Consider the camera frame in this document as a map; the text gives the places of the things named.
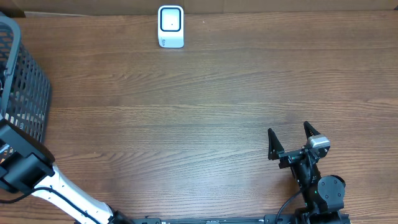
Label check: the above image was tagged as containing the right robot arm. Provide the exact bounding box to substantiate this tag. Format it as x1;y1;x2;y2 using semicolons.
264;121;351;224

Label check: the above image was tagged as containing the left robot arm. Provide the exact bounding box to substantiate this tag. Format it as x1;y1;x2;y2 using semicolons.
1;118;132;224

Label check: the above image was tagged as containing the grey plastic mesh basket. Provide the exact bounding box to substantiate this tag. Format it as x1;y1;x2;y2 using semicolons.
1;14;52;143

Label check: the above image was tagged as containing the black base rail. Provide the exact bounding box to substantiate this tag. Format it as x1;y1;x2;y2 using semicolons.
131;214;351;224

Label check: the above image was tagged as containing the white barcode scanner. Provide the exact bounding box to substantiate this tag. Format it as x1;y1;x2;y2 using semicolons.
157;5;185;49

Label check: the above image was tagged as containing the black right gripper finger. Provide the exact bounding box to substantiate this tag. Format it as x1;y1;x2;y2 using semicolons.
303;121;320;139
267;128;285;160

